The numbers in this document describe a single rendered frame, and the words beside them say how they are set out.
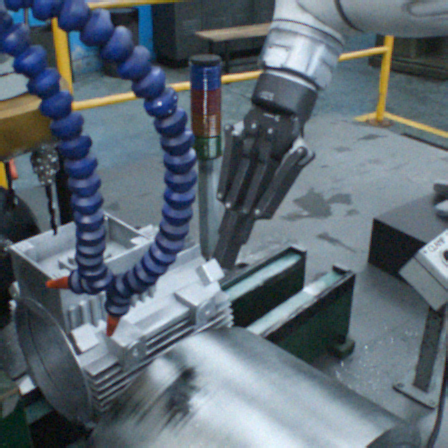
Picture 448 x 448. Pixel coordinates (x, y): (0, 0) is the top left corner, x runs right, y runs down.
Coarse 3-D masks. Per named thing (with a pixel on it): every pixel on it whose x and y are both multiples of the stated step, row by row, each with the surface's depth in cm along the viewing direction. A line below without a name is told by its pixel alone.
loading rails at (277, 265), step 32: (288, 256) 106; (224, 288) 97; (256, 288) 98; (288, 288) 106; (320, 288) 98; (352, 288) 101; (256, 320) 102; (288, 320) 89; (320, 320) 96; (320, 352) 100; (32, 416) 73
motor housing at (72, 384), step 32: (192, 256) 73; (160, 288) 69; (32, 320) 73; (128, 320) 66; (160, 320) 66; (224, 320) 73; (32, 352) 74; (64, 352) 76; (96, 352) 63; (160, 352) 66; (64, 384) 74; (96, 384) 62; (64, 416) 70; (96, 416) 64
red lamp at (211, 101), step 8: (192, 96) 112; (200, 96) 111; (208, 96) 111; (216, 96) 112; (192, 104) 113; (200, 104) 112; (208, 104) 111; (216, 104) 112; (200, 112) 112; (208, 112) 112
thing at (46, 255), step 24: (48, 240) 67; (72, 240) 70; (120, 240) 70; (144, 240) 66; (24, 264) 63; (48, 264) 67; (72, 264) 64; (120, 264) 63; (24, 288) 65; (48, 288) 60; (48, 312) 63; (72, 312) 60; (96, 312) 63
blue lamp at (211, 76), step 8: (192, 64) 109; (216, 64) 109; (192, 72) 110; (200, 72) 109; (208, 72) 109; (216, 72) 109; (192, 80) 110; (200, 80) 109; (208, 80) 109; (216, 80) 110; (192, 88) 111; (200, 88) 110; (208, 88) 110; (216, 88) 111
